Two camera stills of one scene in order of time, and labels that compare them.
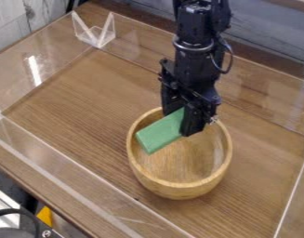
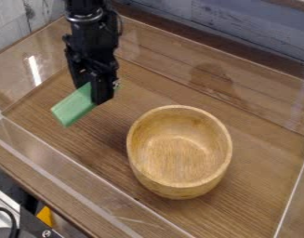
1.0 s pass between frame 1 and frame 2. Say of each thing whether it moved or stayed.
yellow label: stayed
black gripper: moved
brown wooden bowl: stayed
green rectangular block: moved
